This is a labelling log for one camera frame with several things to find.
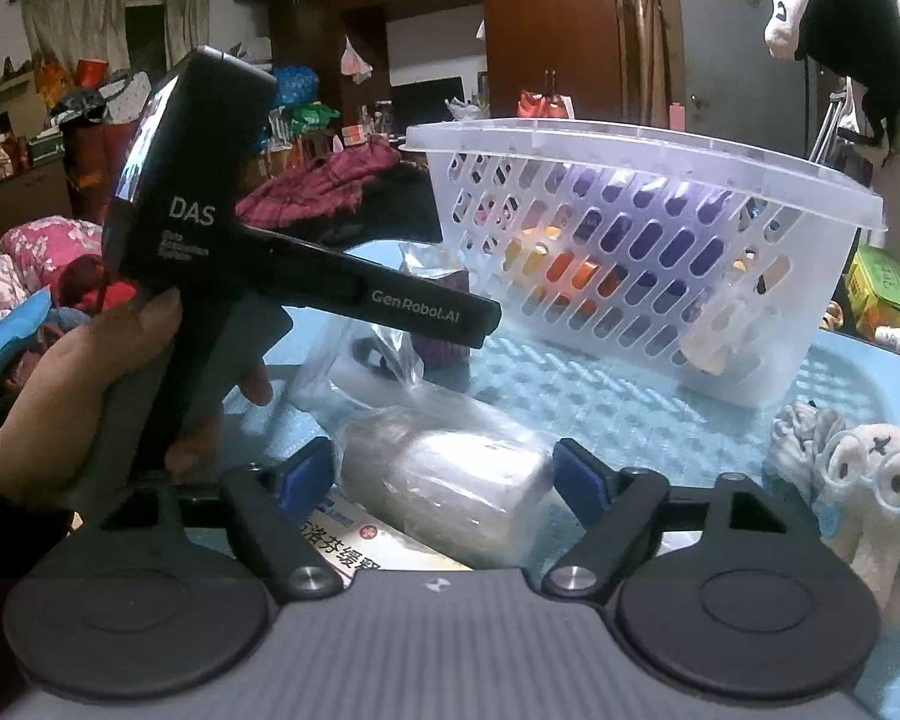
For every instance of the clear plastic perforated basket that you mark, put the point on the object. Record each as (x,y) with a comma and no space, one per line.
(698,260)

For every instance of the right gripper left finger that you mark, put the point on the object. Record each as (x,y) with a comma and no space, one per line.
(265,510)

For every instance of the orange white medicine box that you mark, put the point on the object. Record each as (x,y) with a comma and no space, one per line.
(352,540)

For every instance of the item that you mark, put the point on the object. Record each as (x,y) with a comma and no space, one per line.
(443,468)

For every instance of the red-brown wooden wardrobe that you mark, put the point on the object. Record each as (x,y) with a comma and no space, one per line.
(345,43)

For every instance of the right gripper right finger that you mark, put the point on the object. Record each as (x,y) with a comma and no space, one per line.
(619,512)

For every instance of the grey plush toy with glasses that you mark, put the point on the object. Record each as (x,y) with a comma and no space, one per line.
(849,476)

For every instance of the person's left hand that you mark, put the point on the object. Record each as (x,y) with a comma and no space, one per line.
(52,424)

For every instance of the maroon plaid cloth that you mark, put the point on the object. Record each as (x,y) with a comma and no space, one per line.
(363,194)

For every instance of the grey metal door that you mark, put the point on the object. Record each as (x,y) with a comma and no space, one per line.
(736,90)

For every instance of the beige window curtains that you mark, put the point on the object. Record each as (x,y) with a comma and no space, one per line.
(67,31)

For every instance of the pink floral bedding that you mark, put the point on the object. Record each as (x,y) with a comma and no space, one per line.
(33,255)

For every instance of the white black hanging jacket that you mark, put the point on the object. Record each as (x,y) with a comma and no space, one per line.
(856,39)

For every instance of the green yellow box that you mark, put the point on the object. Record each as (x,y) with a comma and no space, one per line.
(873,290)

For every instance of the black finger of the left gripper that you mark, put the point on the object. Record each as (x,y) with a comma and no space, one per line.
(293,272)

